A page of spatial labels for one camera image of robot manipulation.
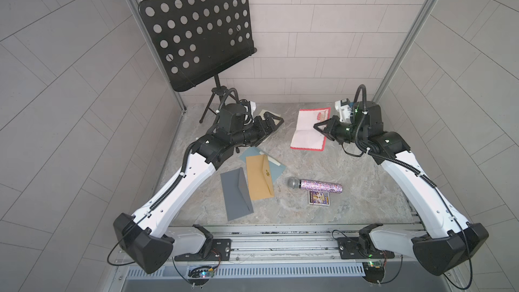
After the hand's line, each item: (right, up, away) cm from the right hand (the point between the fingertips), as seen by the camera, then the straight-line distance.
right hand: (312, 125), depth 69 cm
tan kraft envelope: (-19, -24, +20) cm, 36 cm away
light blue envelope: (-12, -21, +23) cm, 33 cm away
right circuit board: (+21, -50, -1) cm, 54 cm away
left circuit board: (-39, -51, 0) cm, 64 cm away
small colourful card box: (+6, -30, +13) cm, 33 cm away
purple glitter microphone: (-4, -25, +15) cm, 29 cm away
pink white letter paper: (-2, -4, +1) cm, 5 cm away
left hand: (-11, 0, -3) cm, 11 cm away
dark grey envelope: (-28, -30, +14) cm, 44 cm away
